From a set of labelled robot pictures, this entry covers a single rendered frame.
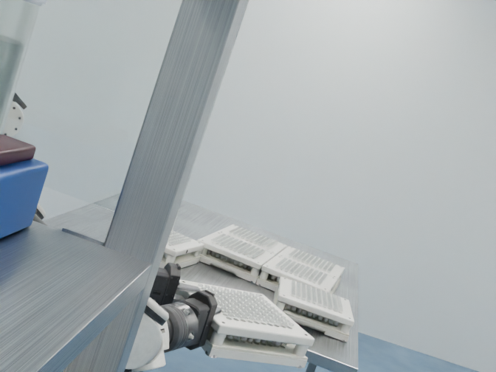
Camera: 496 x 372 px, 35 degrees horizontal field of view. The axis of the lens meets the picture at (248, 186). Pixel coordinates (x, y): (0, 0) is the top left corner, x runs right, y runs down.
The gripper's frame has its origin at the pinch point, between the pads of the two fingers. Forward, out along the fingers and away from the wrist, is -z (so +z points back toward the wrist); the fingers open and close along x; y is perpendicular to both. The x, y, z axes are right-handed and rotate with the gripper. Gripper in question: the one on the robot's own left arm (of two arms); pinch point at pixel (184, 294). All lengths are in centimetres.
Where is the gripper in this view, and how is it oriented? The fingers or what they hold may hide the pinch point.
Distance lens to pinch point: 175.4
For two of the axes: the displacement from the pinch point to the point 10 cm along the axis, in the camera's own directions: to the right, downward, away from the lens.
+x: -3.1, 9.4, 1.5
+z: -8.9, -2.3, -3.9
